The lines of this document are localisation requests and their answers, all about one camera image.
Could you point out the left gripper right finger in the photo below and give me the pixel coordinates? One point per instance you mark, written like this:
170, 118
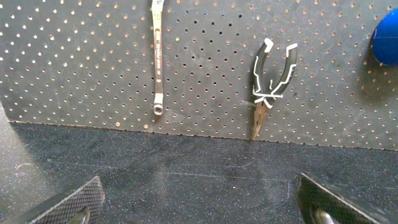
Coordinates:
326, 205

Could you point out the black pegboard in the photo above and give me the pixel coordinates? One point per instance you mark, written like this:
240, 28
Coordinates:
77, 77

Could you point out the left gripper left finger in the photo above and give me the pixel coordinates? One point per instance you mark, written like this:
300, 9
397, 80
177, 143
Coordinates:
71, 202

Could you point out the wrench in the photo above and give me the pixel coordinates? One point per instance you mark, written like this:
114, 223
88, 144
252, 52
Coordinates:
158, 62

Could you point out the roll of blue tape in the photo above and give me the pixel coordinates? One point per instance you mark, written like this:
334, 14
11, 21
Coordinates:
387, 40

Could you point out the wide loop metal hook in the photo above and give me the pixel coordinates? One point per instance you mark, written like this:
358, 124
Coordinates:
277, 96

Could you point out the black and white pliers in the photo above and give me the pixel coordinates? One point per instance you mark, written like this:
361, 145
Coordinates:
259, 74

